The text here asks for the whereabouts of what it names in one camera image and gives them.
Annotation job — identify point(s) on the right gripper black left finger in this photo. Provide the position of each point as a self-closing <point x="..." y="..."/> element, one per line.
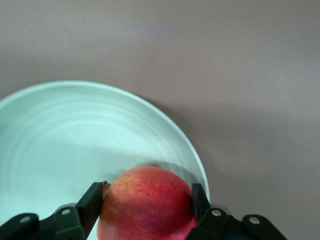
<point x="87" y="207"/>

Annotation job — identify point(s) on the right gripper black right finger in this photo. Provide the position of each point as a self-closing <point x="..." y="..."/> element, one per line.
<point x="215" y="225"/>

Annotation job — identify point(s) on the red apple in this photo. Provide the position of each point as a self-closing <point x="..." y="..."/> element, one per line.
<point x="147" y="205"/>

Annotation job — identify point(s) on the light green plate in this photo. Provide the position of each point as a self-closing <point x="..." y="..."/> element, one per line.
<point x="62" y="150"/>

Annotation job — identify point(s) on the brown table cloth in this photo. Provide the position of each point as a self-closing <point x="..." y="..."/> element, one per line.
<point x="225" y="62"/>

